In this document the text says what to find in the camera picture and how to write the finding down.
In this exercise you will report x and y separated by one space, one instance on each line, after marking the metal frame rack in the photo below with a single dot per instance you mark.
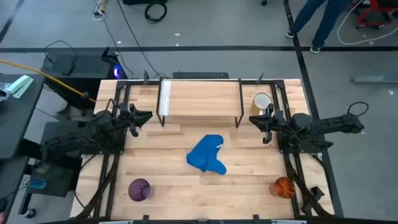
202 99

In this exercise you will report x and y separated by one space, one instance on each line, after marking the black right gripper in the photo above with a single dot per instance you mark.
275 123

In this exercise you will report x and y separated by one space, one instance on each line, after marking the black computer case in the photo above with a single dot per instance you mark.
84 67

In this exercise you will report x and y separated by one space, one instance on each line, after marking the black power strip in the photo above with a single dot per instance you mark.
200 75

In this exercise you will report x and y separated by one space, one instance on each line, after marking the mint green stapler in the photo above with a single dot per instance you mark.
20 86

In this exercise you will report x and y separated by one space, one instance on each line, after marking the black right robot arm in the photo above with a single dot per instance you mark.
329 123

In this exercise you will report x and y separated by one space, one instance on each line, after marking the orange ball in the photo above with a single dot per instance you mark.
284 187

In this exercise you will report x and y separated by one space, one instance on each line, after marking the blue cloth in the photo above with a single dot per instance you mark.
205 154

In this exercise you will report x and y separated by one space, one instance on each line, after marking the purple plastic cup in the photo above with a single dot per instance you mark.
139 189

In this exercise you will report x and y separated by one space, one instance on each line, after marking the black side desk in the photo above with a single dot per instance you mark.
15 121

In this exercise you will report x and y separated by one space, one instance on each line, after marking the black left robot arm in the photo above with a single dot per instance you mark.
77 141

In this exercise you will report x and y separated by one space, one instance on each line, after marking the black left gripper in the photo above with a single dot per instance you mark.
127 116

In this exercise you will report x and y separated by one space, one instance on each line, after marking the black metal table frame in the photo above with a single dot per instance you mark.
136 82

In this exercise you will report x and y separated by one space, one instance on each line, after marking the grey floor bar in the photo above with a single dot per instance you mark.
373 79

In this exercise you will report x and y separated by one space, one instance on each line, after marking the yellow enamel mug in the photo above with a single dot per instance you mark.
261 101

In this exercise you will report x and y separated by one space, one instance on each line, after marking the person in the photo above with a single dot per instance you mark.
325 28

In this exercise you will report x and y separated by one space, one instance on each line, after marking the red cart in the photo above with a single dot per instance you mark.
373 14

